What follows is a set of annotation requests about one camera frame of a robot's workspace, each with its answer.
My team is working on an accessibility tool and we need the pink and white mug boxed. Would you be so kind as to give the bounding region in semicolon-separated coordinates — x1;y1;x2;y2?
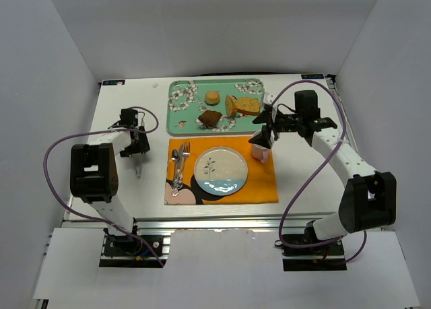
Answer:
251;137;273;164

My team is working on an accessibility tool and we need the right blue table label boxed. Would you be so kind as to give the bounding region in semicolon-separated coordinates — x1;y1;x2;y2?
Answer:
300;73;325;80

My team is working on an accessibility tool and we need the silver spoon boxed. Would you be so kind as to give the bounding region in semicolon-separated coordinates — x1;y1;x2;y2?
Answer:
171;149;180;197

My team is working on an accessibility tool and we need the blue table label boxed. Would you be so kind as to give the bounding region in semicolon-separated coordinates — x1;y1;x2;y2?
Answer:
102;79;125;86
300;73;325;80

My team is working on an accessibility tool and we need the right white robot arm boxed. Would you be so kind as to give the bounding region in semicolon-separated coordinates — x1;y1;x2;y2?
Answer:
250;90;397;244

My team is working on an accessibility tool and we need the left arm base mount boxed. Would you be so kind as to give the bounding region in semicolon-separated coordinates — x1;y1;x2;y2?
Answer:
99;228;170;269

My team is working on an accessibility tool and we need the large yellow cake slice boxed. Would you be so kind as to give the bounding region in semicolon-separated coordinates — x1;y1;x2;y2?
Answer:
235;97;261;116

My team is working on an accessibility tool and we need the orange cartoon placemat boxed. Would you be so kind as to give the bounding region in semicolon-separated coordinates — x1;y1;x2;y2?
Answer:
164;136;279;205

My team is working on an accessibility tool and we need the dark brown bread piece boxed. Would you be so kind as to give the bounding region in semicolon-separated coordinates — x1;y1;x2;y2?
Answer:
198;110;222;127

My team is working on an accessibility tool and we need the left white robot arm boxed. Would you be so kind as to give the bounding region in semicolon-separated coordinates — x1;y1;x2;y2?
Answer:
70;108;150;233

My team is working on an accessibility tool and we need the left blue table label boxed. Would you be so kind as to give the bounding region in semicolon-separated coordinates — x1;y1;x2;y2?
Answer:
102;79;125;86

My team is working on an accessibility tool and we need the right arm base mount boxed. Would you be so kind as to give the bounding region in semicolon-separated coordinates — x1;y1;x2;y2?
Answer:
274;220;347;272

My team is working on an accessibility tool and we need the round yellow muffin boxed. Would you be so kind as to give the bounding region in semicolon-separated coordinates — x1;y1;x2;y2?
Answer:
205;91;220;106

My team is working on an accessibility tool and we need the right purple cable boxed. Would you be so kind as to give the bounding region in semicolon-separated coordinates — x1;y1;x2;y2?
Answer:
269;80;368;263

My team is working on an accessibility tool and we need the small yellow cake slice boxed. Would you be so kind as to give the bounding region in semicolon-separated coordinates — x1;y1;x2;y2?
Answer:
225;96;237;117

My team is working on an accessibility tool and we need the white and blue plate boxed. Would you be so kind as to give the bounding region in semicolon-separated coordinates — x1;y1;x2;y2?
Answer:
193;147;248;197

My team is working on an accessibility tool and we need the green floral tray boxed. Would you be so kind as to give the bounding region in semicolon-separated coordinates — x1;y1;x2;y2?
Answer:
166;78;265;136

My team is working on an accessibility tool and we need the aluminium frame rail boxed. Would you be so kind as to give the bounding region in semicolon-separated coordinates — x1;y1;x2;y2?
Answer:
60;207;351;232

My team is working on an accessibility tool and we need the silver fork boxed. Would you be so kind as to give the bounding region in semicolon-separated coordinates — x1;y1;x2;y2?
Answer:
178;141;191;186

